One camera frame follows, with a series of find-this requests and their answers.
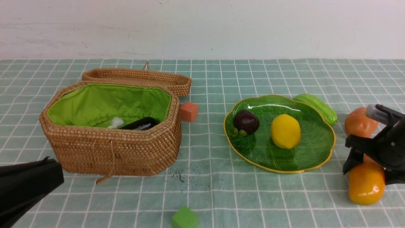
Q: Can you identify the orange yellow mango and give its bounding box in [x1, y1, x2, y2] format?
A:
[348, 155, 386, 206]

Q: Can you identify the purple eggplant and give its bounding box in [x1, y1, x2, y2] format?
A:
[119, 117, 159, 131]

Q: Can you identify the white fluff in basket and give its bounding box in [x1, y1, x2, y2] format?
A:
[108, 117, 125, 129]

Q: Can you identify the wicker basket lid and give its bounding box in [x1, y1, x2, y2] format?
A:
[82, 62, 191, 97]

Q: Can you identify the brown potato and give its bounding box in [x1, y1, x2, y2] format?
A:
[345, 107, 379, 138]

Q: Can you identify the green leaf-shaped glass plate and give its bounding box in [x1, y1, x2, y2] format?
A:
[223, 95, 336, 174]

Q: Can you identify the yellow lemon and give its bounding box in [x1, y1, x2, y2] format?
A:
[271, 114, 301, 149]

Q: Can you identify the green foam cube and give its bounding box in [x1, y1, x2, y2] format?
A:
[171, 206, 199, 228]

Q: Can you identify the orange foam cube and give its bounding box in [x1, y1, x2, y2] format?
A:
[180, 101, 199, 122]

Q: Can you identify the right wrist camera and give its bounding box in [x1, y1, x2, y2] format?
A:
[365, 104, 405, 126]

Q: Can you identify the green fabric basket lining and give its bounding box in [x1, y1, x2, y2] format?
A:
[47, 83, 172, 128]

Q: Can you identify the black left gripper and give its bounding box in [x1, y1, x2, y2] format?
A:
[0, 157, 65, 228]

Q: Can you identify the woven wicker basket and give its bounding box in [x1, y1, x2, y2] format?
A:
[39, 81, 181, 177]

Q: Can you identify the wooden toggle on cord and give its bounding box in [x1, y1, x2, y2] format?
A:
[96, 141, 116, 185]

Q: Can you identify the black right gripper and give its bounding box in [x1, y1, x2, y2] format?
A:
[342, 118, 404, 185]

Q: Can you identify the light green cucumber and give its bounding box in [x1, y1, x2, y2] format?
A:
[293, 93, 338, 126]

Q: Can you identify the dark purple mangosteen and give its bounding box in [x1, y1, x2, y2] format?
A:
[233, 110, 260, 137]

